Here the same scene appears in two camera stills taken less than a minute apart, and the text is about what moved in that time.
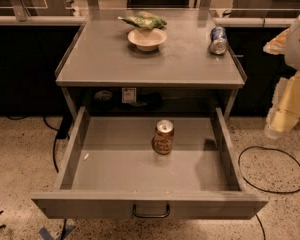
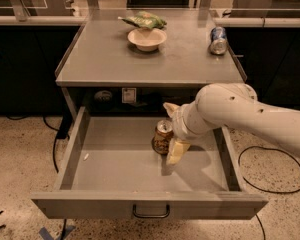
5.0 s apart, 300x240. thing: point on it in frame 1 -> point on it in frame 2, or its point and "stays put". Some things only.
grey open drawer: [111, 170] stays put
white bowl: [147, 39] stays put
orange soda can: [162, 140] stays put
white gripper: [299, 47] -> [179, 124]
